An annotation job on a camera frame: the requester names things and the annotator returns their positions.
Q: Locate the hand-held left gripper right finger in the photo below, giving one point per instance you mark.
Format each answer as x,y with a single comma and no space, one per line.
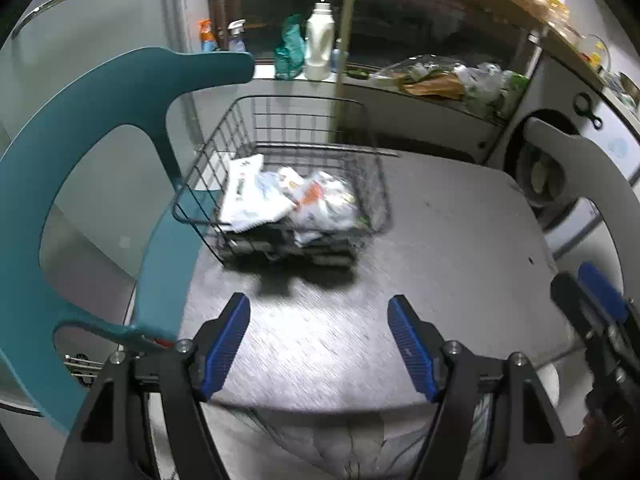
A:
412,350

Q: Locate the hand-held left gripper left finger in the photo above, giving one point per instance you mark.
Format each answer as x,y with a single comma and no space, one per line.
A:
225,345

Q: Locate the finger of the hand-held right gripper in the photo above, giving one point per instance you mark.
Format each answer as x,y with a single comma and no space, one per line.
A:
602,290
572,300

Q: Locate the pile of black tissue packs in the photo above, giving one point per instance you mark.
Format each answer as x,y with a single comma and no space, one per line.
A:
280,247

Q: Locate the large white wipes packet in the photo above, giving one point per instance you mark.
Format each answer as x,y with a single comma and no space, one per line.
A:
245,195

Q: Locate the silver-white packet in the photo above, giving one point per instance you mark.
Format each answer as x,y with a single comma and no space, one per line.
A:
327,210

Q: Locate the white packet with orange print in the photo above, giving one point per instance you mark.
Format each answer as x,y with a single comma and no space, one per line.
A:
306,194

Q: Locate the person's grey trousers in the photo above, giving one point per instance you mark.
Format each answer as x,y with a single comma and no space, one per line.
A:
325,440

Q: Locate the grey chair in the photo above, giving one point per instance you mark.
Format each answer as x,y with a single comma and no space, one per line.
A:
595,160

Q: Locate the black bottle opener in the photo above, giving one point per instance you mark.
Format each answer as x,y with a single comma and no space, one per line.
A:
587,110

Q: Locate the white washing machine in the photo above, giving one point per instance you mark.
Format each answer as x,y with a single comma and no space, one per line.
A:
555,90

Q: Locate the white plastic bag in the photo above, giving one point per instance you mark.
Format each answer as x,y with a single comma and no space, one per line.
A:
490,87

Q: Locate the brown paper bag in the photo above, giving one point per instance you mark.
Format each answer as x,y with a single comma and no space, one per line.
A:
435,87

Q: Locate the teal chair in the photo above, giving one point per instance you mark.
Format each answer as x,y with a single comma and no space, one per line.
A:
30,170

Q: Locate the clear bag of vegetables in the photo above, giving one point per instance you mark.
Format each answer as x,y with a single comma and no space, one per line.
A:
415,67

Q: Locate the round green tin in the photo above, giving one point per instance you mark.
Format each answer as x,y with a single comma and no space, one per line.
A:
358,73

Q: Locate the blue bottle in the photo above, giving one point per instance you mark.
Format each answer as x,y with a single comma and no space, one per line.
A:
340,57

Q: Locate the green plastic bag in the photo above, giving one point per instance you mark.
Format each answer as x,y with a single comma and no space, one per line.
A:
290,50

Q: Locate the clear spray bottle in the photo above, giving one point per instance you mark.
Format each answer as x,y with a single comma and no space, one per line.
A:
237,37

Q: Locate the orange spray bottle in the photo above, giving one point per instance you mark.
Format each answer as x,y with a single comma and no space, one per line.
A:
207,37

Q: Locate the white detergent bottle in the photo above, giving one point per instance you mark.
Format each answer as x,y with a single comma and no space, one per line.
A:
319,45

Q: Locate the dark window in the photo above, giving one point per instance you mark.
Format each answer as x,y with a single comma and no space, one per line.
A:
400,20

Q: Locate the white refrigerator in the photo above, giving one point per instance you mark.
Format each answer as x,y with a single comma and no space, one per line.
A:
100,15

